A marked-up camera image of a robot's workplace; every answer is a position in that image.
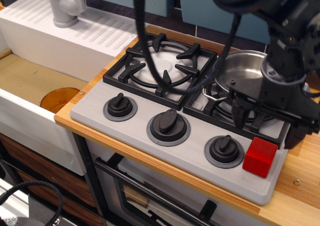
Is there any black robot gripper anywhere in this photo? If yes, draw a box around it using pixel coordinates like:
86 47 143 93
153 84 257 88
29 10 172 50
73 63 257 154
230 73 320 150

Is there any red wooden cube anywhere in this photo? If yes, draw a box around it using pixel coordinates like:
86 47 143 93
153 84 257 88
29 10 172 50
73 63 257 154
242 137 278 178

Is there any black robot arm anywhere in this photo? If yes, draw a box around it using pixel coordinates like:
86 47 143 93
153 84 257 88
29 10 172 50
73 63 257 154
213 0 320 149

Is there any black right stove knob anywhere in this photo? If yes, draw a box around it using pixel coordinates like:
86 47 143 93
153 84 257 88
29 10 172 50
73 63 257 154
204 135 245 169

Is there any black stove knob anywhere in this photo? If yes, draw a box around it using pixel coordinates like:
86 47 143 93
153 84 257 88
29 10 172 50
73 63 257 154
146 109 191 147
204 135 245 169
102 93 138 122

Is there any stainless steel pan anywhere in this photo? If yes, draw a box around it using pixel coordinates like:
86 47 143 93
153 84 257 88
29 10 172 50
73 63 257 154
202 50 267 101

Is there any grey toy stove top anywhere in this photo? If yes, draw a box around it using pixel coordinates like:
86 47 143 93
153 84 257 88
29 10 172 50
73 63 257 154
70 78 287 204

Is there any black middle stove knob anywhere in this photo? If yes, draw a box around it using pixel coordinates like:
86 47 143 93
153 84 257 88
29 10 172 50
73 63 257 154
146 109 191 147

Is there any black left stove knob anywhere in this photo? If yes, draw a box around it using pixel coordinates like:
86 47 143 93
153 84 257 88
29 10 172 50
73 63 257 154
102 93 138 122

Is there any black right burner grate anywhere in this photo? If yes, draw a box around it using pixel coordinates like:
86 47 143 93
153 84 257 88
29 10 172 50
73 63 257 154
183 80 290 147

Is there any black burner grate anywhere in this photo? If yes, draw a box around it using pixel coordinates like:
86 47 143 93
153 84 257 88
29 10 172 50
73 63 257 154
183 80 290 147
103 33 217 110

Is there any black left burner grate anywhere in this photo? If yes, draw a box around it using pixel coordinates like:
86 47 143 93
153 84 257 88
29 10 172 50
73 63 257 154
103 33 217 110

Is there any toy oven door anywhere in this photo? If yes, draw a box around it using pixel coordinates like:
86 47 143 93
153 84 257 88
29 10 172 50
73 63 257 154
93 153 255 225

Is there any orange plastic plate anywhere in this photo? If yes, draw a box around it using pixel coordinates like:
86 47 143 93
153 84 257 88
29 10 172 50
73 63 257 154
40 87 80 114

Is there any grey toy faucet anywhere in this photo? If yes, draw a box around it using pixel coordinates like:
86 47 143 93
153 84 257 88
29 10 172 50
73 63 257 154
49 0 86 28

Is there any wooden drawer front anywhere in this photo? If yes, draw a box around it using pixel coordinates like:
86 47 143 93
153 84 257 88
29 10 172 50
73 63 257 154
0 135 106 225

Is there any white toy sink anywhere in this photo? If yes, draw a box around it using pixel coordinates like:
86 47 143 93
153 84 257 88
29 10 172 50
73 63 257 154
0 0 137 175

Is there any black oven door handle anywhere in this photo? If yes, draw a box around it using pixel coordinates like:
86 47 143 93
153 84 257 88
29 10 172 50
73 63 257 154
94 156 216 225

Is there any black braided cable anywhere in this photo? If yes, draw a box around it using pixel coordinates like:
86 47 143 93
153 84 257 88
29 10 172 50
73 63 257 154
0 180 63 226
132 0 243 95

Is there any black braided cable lower left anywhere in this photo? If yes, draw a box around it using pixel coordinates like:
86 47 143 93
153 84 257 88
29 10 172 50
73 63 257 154
0 180 63 226

